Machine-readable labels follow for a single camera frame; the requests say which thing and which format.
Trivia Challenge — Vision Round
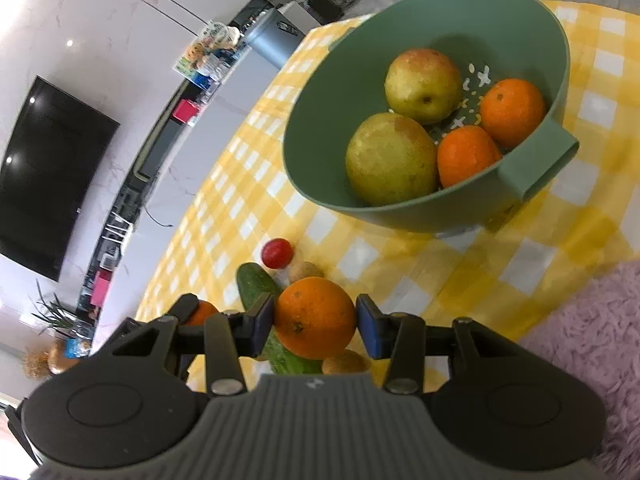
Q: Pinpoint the purple fluffy cushion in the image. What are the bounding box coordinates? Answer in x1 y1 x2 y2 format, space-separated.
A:
517 260 640 480

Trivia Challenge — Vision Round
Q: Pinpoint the black wall television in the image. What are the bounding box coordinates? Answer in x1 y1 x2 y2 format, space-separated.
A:
0 76 121 282

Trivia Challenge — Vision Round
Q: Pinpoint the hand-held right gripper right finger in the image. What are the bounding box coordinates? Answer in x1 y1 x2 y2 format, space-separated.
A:
354 294 521 395

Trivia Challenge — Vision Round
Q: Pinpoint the green cucumber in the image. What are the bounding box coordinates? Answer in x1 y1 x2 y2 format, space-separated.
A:
236 262 323 376

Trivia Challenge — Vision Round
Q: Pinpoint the red cherry tomato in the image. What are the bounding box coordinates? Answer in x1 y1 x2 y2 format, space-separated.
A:
262 238 294 269

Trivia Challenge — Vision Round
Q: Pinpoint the green colander bowl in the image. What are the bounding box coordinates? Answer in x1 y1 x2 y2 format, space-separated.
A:
281 0 581 235

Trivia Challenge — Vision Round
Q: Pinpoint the grey round trash can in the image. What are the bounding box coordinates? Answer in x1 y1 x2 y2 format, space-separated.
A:
245 7 306 68

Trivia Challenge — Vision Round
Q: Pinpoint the orange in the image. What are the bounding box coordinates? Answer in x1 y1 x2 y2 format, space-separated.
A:
479 78 547 150
186 300 221 328
436 126 502 190
274 277 357 361

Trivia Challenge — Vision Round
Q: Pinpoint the brown kiwi front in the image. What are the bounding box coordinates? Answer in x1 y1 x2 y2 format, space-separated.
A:
321 349 372 375

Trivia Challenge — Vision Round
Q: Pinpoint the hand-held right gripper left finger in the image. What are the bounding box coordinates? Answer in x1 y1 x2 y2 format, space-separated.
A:
112 292 276 396

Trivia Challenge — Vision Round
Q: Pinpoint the yellow checked tablecloth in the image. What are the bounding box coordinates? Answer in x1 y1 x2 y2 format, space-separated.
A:
135 0 640 396

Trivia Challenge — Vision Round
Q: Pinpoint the pink flat box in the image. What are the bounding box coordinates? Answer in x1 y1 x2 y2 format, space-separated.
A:
91 270 113 306

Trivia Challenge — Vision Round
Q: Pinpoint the red-yellow apple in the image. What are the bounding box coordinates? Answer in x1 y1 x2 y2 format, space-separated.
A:
384 48 463 126

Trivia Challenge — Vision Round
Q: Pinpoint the colourful picture board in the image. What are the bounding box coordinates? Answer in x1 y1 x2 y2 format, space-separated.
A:
172 20 242 79

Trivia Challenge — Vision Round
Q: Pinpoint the white marble television console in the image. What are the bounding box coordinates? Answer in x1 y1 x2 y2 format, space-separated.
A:
75 0 311 341

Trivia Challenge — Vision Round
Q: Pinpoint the thin-leaf plant in vase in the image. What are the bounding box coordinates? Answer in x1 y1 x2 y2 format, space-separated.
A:
32 280 93 348

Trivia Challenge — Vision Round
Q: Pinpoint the large yellow-green pear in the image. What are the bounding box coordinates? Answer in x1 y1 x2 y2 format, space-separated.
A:
345 112 441 207

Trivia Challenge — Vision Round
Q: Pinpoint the brown kiwi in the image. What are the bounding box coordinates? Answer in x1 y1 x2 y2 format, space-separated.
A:
286 261 325 283
321 349 372 375

